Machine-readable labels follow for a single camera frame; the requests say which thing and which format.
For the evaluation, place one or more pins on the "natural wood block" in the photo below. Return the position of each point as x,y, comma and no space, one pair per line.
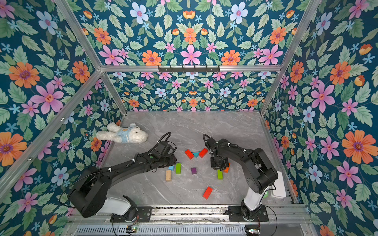
168,174

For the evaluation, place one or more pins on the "green block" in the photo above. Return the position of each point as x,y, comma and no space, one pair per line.
178,168
219,175

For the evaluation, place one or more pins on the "red block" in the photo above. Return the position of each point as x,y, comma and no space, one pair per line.
207,193
189,154
203,153

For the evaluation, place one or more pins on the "white box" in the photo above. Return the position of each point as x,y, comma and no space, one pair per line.
279,191

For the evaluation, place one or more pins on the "black hook rack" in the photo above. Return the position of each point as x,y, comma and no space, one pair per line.
184,69

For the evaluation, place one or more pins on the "white teddy bear plush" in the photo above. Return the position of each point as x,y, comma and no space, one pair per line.
132,134

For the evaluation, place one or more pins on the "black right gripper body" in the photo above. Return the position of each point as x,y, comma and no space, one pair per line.
217,164

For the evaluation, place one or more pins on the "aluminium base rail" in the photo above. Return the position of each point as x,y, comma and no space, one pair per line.
268,213

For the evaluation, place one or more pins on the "orange block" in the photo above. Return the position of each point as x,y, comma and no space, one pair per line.
226,170

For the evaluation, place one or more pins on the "purple cube block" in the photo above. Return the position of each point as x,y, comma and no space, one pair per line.
193,170

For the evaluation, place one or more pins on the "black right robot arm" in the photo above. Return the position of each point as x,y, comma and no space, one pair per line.
259,172

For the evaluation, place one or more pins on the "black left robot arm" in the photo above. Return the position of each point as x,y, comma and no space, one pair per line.
89,194

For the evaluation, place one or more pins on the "teal triangle block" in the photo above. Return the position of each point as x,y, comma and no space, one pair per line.
196,154

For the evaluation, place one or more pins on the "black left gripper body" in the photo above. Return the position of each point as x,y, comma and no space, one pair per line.
168,161

